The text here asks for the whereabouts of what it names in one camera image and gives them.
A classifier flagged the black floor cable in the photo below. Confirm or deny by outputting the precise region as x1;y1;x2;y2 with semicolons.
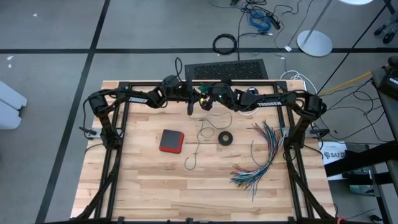
236;0;308;62

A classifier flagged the black tape roll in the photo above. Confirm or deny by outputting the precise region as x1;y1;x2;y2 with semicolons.
217;131;234;147

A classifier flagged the white looped cable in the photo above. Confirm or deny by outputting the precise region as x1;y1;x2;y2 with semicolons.
279;70;318;96

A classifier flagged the black floor vent grille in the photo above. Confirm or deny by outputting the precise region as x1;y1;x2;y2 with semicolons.
184;58;269;80

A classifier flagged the wheeled chair base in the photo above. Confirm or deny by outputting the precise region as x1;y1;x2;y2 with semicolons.
374;12;398;45

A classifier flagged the dark side desk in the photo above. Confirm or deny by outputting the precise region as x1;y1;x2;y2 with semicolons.
371;55;398;142

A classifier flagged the bundle of coloured wires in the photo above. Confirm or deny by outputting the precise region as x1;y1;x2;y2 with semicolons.
229;120;289;203

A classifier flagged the white printed sign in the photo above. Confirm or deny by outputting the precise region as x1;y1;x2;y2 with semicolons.
318;141;348;181

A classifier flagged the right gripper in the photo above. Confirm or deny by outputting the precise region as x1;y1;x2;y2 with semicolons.
201;81;233;111

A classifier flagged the red and black box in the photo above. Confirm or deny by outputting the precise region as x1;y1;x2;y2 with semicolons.
159;129;185;154

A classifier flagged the yellow cable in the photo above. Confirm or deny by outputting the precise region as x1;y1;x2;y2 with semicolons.
316;72;373;96

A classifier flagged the thin black slanted pole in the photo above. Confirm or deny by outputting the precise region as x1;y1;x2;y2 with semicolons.
317;1;389;91

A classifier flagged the black camera cable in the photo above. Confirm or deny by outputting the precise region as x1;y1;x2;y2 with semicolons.
174;57;184;78

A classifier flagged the loose blue wire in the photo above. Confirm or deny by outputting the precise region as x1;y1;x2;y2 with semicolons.
250;139;264;168

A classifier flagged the blue coiled cable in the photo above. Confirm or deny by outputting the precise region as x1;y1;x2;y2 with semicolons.
248;11;273;33

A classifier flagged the white rounded object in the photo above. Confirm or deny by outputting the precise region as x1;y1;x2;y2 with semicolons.
0;80;28;131

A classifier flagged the black coiled cable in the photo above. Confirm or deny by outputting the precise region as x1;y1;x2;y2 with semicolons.
212;33;239;56

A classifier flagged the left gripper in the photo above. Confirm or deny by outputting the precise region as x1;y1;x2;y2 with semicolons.
179;79;203;116

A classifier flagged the thin green wire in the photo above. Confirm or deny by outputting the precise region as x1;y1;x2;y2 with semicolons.
183;85;233;171

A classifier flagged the white round stand base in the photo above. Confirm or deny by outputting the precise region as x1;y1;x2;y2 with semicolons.
338;0;374;6

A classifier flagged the floor stand with round base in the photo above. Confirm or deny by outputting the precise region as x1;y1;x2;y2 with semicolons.
296;0;333;58

